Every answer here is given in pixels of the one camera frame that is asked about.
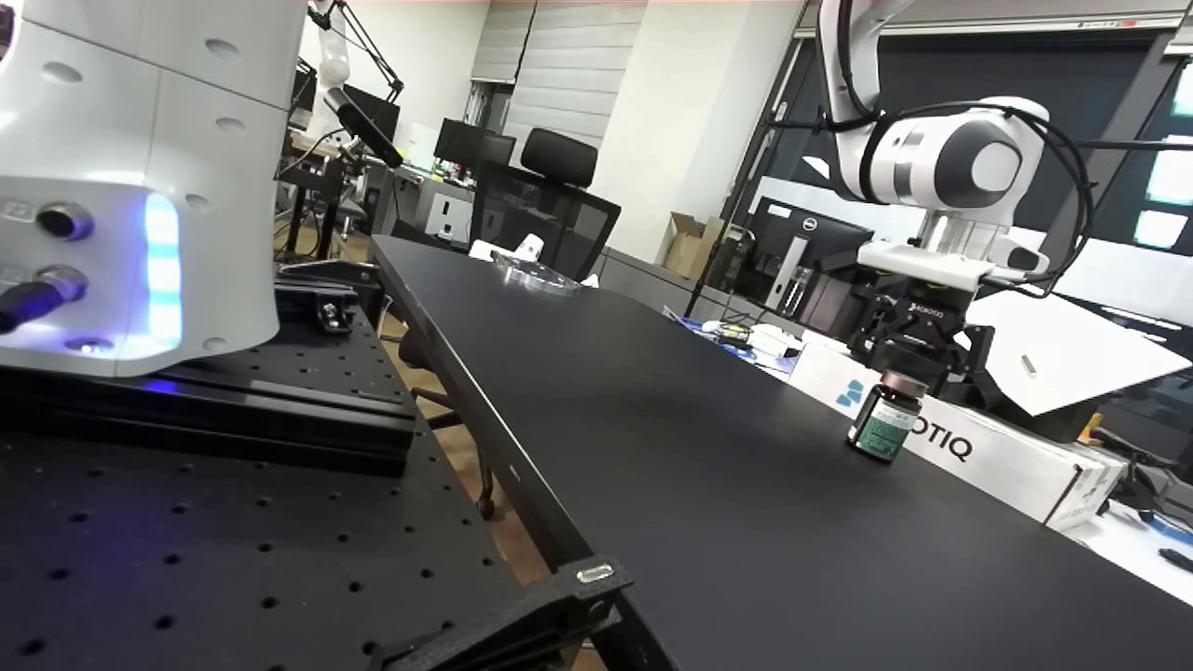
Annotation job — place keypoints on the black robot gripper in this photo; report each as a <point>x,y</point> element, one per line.
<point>920,331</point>

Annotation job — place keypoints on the black perforated mounting board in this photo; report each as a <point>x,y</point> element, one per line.
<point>262,511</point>

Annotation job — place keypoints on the small dark green-labelled bottle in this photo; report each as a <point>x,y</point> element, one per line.
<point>884,415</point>

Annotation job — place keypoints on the white cardboard box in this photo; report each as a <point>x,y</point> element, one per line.
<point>1057,481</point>

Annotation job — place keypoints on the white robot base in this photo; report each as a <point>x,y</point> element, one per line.
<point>140,147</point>

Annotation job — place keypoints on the black office chair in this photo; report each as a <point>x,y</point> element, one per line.
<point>550,195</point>

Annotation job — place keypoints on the brown cardboard box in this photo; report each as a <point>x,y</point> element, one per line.
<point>692,243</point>

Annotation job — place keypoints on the black computer monitor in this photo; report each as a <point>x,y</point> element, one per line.
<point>473,147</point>

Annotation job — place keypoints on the clear plastic bag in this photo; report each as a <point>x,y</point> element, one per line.
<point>522,267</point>

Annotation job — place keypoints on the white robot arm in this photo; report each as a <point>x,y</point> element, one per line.
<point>965,164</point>

